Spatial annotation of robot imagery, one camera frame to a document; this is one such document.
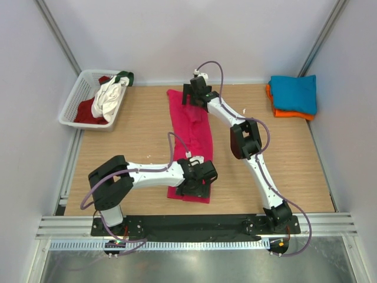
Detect pink t shirt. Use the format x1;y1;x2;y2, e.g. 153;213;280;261
167;89;213;203

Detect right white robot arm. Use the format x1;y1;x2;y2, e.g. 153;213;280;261
182;74;292;233

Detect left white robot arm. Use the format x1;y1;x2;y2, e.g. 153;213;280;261
80;155;218;236

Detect folded orange t shirt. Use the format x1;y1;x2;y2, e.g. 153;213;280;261
266;84;315;121

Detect white green t shirt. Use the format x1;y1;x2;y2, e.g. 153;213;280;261
91;71;134;123

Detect folded blue t shirt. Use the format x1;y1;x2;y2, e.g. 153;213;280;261
269;75;318;116

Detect white plastic basket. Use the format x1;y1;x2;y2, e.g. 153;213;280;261
59;69;134;132

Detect dark red t shirt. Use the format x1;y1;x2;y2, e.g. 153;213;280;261
73;75;111;125

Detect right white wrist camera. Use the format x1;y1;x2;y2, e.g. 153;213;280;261
193;69;209;82

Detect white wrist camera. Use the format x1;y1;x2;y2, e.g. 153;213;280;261
193;69;209;82
186;152;204;164

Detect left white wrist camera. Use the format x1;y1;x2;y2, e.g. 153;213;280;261
186;152;204;164

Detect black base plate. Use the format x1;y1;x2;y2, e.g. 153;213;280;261
90;212;301;243

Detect aluminium frame rail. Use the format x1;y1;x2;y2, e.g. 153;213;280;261
36;212;358;239

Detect white slotted cable duct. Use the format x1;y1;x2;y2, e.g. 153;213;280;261
49;239;270;251

